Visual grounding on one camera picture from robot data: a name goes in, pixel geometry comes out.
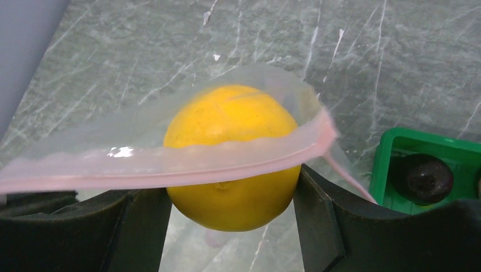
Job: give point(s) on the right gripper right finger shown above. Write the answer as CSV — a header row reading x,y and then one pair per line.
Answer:
x,y
340,231

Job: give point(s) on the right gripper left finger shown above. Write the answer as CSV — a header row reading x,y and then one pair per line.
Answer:
x,y
118,230

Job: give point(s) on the dark plum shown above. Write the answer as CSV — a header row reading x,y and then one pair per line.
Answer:
x,y
421,178

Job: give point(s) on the clear zip top bag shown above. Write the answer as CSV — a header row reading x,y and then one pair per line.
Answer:
x,y
126,151

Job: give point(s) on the green plastic tray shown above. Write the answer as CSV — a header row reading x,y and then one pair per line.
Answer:
x,y
462,157

